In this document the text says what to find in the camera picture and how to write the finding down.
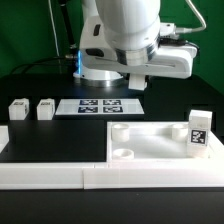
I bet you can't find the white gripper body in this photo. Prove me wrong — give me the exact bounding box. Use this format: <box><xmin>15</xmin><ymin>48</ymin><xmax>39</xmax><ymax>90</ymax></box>
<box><xmin>80</xmin><ymin>16</ymin><xmax>197</xmax><ymax>79</ymax></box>

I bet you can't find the white square tabletop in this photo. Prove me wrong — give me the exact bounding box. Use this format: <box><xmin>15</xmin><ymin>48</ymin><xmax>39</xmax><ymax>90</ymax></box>
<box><xmin>107</xmin><ymin>122</ymin><xmax>224</xmax><ymax>162</ymax></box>

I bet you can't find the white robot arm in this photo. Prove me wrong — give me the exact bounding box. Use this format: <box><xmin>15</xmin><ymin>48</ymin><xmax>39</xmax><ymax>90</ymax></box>
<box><xmin>74</xmin><ymin>0</ymin><xmax>197</xmax><ymax>90</ymax></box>

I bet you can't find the white U-shaped obstacle fence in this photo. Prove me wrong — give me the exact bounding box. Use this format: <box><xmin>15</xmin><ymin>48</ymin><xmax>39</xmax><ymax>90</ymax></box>
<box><xmin>0</xmin><ymin>124</ymin><xmax>224</xmax><ymax>191</ymax></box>

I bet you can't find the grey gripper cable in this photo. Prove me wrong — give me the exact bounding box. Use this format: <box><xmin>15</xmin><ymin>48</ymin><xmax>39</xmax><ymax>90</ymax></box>
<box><xmin>174</xmin><ymin>0</ymin><xmax>208</xmax><ymax>34</ymax></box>

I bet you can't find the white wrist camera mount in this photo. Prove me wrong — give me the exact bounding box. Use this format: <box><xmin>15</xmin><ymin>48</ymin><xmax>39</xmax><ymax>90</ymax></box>
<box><xmin>160</xmin><ymin>23</ymin><xmax>178</xmax><ymax>39</ymax></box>

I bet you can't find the black cable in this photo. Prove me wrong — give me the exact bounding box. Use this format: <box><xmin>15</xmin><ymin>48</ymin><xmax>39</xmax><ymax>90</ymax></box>
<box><xmin>9</xmin><ymin>0</ymin><xmax>81</xmax><ymax>76</ymax></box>

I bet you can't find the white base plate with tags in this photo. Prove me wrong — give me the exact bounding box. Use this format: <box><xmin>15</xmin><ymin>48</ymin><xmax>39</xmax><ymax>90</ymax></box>
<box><xmin>56</xmin><ymin>99</ymin><xmax>144</xmax><ymax>116</ymax></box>

